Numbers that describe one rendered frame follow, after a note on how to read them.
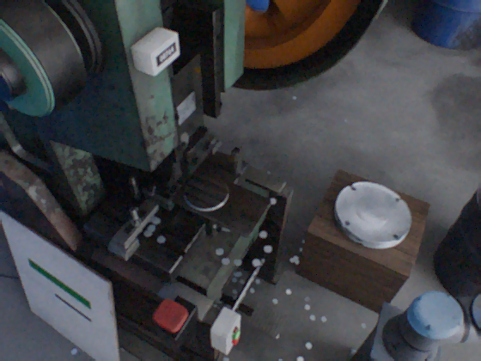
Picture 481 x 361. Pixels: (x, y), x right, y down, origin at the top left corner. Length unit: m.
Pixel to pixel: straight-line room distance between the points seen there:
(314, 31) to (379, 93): 1.88
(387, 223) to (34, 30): 1.38
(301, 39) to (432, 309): 0.77
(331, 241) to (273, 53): 0.77
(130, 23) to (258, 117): 1.97
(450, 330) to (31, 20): 1.09
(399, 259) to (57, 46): 1.36
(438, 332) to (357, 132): 1.61
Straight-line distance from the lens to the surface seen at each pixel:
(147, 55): 0.64
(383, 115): 2.75
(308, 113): 2.63
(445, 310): 1.20
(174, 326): 0.97
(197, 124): 1.02
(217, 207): 1.10
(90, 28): 0.67
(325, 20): 1.07
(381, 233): 1.63
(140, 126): 0.74
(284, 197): 1.34
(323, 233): 1.61
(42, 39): 0.61
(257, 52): 1.19
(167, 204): 1.14
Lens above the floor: 1.67
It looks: 49 degrees down
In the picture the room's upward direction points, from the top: 2 degrees clockwise
